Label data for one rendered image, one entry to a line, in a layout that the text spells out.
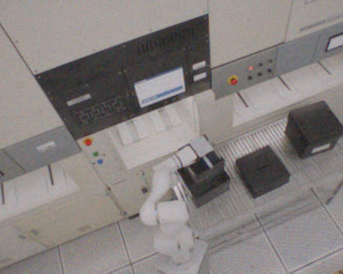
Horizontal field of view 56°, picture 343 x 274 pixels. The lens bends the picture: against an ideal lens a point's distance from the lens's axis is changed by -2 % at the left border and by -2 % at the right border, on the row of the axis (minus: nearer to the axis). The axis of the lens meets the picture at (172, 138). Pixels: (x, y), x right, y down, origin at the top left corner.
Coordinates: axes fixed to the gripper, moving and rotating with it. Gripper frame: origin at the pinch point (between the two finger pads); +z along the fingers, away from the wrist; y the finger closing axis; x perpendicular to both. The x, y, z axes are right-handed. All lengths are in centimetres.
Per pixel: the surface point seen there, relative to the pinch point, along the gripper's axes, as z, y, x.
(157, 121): -5, -58, -35
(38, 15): -48, -35, 97
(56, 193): -96, -48, -40
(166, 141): -7, -41, -39
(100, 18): -25, -32, 86
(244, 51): 47, -22, 34
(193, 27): 16, -26, 65
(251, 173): 30, 15, -40
